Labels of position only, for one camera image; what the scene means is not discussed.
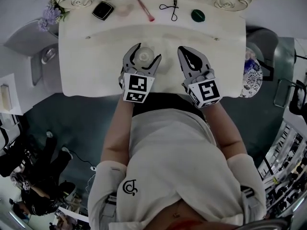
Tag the clear glass jar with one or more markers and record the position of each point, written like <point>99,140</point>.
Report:
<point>144,56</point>

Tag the white shelf unit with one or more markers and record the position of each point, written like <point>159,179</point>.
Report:
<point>8,95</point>

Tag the grey armchair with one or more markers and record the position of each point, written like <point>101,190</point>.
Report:
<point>268,44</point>

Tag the black eyelash curler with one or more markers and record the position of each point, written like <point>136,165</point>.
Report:
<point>174,8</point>

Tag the person's white shirt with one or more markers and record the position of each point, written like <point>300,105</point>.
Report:
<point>172,164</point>

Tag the white plastic chair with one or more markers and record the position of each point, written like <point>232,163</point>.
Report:
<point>26,39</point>

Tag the black square compact case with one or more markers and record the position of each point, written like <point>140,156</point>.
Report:
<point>102,10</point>

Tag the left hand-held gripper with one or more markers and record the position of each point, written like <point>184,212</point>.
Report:
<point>135,87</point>

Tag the white ornate vanity tabletop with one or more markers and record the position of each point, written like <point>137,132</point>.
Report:
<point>96,68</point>

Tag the person's left forearm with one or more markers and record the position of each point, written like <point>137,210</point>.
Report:
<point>115,133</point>

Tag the person's right forearm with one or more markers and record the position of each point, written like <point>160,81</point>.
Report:
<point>227,130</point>

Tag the green round container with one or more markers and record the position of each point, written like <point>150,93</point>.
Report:
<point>198,15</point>

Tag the pink makeup brush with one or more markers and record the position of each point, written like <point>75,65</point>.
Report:
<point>145,9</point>

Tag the shelf rack with dark bags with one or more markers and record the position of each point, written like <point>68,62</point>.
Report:
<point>285,166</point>

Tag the purple artificial flowers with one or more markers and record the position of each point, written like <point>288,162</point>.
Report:
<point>50,14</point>

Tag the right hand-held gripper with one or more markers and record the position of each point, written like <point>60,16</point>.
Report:
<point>204,92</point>

